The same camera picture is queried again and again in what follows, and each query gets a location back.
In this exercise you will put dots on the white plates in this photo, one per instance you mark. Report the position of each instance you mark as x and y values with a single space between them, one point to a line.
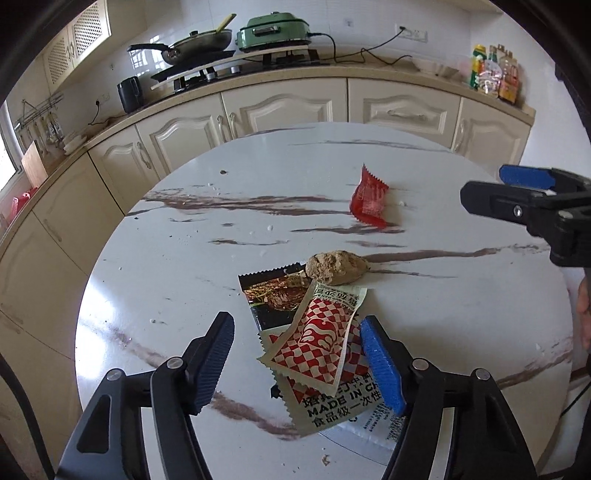
74 143

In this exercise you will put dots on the white wall socket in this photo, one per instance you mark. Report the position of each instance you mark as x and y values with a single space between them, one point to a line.
415 34

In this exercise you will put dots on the person's right hand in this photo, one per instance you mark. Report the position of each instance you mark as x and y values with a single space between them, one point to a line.
584 314

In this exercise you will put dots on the orange oil bottle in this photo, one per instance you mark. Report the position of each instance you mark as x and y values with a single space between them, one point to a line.
509 81

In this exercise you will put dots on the kitchen window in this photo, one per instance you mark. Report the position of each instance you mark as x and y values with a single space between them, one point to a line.
9 147

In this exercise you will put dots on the yellow green bottle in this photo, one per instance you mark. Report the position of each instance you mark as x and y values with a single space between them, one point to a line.
478 69

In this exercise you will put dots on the black frying pan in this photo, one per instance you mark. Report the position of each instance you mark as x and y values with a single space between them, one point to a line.
171 54

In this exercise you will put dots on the black electric kettle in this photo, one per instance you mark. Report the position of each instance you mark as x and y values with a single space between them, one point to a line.
129 94

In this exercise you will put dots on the hanging utensil rack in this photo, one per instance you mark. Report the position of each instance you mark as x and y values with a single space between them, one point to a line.
44 122

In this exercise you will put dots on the wooden cutting board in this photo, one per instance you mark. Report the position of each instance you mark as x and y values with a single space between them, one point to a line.
34 164

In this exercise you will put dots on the green electric grill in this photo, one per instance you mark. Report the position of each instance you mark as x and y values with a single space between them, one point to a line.
272 34

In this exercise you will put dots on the gas stove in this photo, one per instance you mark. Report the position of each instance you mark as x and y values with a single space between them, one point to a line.
231 69

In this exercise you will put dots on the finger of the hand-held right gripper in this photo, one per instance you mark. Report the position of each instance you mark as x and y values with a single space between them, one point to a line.
489 198
526 175

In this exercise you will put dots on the white red printed packet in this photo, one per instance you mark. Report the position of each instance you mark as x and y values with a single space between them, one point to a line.
332 406

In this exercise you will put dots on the black snack packet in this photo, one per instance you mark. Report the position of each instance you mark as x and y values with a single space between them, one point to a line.
272 295

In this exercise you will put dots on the red snack wrapper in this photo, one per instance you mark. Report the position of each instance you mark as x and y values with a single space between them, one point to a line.
367 198

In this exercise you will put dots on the green wok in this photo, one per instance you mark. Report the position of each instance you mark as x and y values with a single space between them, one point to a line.
203 42

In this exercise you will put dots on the clear oil bottle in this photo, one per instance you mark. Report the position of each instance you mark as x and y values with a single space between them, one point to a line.
492 74

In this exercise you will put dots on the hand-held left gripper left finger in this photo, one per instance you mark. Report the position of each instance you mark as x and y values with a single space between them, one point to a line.
214 364

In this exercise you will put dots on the brown crumpled paper ball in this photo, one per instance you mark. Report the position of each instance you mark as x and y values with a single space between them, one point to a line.
337 267

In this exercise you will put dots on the white printed plastic bag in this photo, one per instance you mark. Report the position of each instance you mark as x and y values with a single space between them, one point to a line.
374 429

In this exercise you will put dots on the red checkered packet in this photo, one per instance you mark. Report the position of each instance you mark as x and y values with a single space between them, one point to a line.
318 341

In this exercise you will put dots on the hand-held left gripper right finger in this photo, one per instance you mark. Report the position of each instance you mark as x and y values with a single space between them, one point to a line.
381 364

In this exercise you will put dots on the round white marble table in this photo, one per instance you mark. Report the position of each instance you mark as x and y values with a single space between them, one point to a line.
286 110

